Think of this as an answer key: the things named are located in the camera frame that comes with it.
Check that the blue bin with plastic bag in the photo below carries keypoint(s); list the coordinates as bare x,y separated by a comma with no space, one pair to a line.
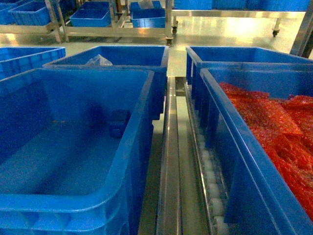
152,58

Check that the empty blue bin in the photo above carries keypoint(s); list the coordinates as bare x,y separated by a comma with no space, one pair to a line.
74,151

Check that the blue bin far right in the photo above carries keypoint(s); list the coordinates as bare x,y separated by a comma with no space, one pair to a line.
241,58

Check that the blue bin with red bags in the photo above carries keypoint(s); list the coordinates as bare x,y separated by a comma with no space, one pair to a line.
259,200

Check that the blue bin far left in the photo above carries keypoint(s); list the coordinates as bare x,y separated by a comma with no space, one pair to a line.
15,60

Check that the clear plastic bag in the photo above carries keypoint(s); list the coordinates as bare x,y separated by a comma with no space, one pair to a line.
99,60

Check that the red bubble wrap bags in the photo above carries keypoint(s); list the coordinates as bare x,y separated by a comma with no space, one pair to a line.
284,129

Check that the roller conveyor rail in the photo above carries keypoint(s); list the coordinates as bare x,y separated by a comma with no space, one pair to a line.
211,182

